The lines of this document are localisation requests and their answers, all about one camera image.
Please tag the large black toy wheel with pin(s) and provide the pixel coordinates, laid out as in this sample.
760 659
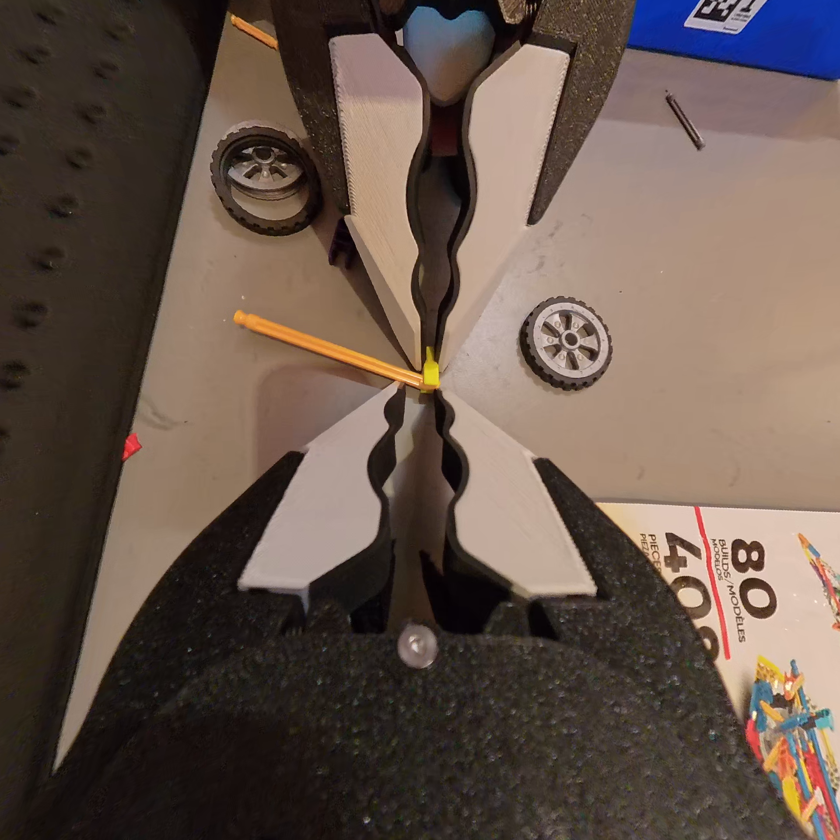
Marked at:
262 174

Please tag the purple plastic connector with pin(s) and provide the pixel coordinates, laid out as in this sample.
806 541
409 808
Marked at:
341 246

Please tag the small grey toy wheel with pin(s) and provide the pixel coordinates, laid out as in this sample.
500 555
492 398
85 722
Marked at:
565 342

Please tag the building set instruction booklet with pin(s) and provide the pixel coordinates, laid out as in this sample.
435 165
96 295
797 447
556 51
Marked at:
774 590

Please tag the blue box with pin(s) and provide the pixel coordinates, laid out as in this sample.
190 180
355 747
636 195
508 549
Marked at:
774 56

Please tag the dark dimpled cushion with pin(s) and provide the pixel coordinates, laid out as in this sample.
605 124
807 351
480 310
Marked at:
72 262

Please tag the black plastic rod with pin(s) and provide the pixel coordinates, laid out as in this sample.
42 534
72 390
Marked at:
684 120

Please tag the red plastic piece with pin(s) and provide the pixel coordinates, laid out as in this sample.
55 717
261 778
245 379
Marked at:
131 447

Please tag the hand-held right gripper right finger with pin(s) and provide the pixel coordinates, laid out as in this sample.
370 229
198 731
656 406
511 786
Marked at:
518 525

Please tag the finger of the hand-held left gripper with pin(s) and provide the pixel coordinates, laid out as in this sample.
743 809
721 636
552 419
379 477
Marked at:
377 164
505 151

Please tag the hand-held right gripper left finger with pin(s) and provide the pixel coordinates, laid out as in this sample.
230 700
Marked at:
315 518

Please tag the orange plastic rod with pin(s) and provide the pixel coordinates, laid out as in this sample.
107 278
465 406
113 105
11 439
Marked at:
253 31
315 341

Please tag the yellow plastic connector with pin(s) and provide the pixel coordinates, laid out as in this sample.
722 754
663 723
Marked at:
430 374

